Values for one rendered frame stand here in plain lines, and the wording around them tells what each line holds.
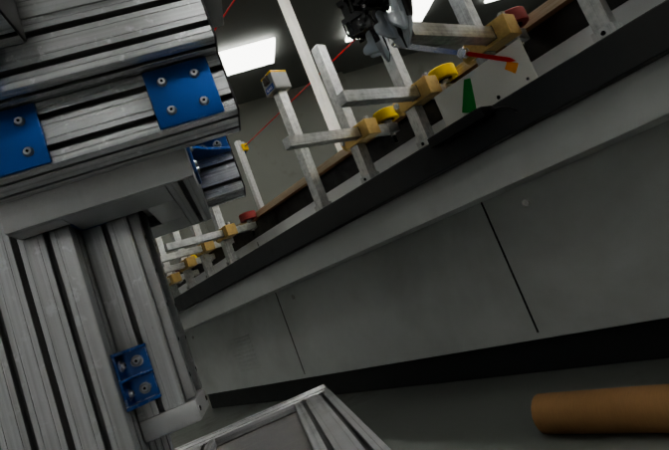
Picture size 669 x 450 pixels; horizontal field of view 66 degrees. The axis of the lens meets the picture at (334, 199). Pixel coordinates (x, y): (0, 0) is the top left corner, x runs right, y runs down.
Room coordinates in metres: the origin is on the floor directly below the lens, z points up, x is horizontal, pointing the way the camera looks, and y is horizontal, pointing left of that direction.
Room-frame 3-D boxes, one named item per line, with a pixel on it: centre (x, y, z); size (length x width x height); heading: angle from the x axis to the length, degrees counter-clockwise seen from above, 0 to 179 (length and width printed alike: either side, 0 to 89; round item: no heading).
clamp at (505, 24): (1.15, -0.47, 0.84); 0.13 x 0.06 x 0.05; 41
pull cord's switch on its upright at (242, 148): (4.02, 0.54, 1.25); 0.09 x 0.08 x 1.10; 41
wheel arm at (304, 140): (1.47, -0.10, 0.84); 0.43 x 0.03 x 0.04; 131
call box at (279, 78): (1.75, 0.04, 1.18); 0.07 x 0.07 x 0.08; 41
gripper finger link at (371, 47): (1.26, -0.24, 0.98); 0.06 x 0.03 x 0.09; 61
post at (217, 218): (2.31, 0.53, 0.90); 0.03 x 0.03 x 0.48; 41
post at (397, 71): (1.36, -0.29, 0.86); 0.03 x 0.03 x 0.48; 41
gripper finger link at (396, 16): (0.90, -0.23, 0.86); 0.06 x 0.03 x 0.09; 131
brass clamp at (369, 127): (1.53, -0.14, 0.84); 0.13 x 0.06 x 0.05; 41
